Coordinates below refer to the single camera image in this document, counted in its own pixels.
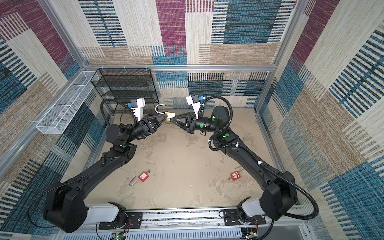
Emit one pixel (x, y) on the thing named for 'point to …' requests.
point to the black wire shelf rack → (118, 86)
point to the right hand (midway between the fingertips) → (171, 122)
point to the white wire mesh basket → (58, 117)
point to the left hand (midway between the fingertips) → (167, 115)
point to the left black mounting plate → (134, 221)
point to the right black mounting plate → (230, 218)
